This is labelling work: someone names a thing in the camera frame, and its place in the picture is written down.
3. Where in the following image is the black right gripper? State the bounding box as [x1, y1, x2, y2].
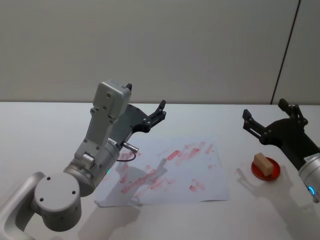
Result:
[242, 97, 320, 171]

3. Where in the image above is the white paper with red stamps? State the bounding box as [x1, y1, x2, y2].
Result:
[94, 135, 230, 209]

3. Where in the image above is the round red ink dish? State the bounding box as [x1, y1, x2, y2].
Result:
[250, 155, 282, 184]

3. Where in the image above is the thin dark gripper cable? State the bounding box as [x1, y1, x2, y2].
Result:
[115, 141, 143, 162]

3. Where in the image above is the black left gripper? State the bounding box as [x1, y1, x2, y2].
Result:
[109, 82, 168, 145]

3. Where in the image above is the tan wooden stamp block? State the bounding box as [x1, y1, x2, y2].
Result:
[253, 152, 274, 176]

